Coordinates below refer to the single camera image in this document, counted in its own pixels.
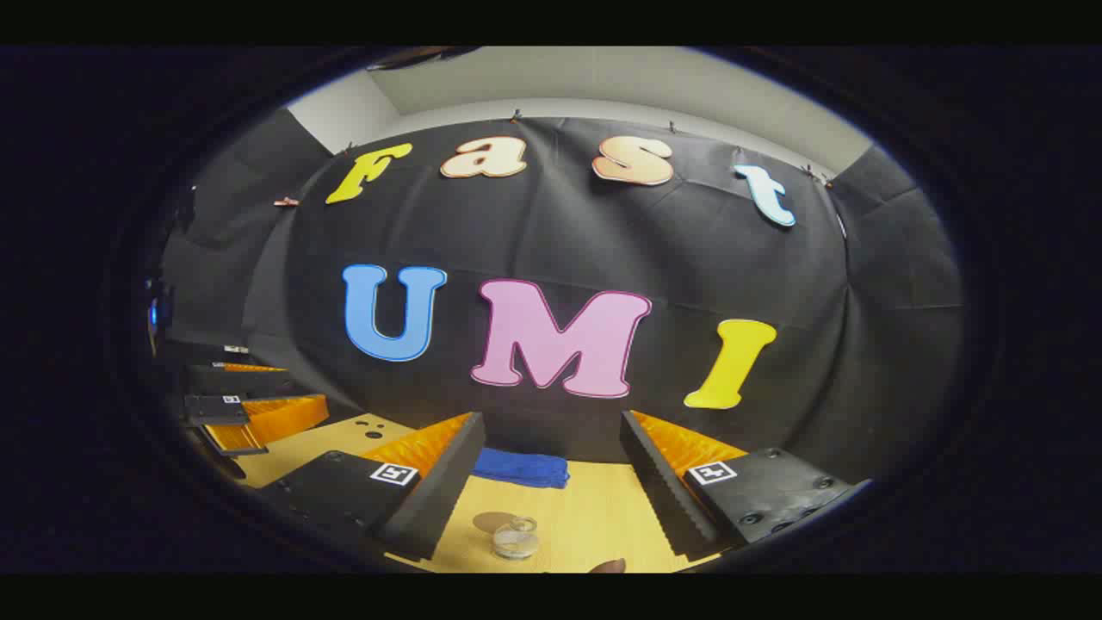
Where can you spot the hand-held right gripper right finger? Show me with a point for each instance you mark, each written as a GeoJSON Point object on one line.
{"type": "Point", "coordinates": [659, 482]}

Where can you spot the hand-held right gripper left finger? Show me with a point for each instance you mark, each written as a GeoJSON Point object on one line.
{"type": "Point", "coordinates": [448, 482]}

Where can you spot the round brown coaster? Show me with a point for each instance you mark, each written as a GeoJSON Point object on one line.
{"type": "Point", "coordinates": [487, 521]}

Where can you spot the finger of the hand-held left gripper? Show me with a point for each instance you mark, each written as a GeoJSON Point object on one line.
{"type": "Point", "coordinates": [275, 420]}
{"type": "Point", "coordinates": [241, 381]}

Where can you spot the dark brown round object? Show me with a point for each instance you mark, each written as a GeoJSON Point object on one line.
{"type": "Point", "coordinates": [609, 567]}

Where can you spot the black backdrop cloth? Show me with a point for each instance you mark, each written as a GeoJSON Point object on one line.
{"type": "Point", "coordinates": [603, 241]}

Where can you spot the clear plastic water bottle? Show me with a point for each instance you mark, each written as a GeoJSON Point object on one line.
{"type": "Point", "coordinates": [515, 541]}

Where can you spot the blue folded towel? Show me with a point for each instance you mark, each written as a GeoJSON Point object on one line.
{"type": "Point", "coordinates": [521, 468]}

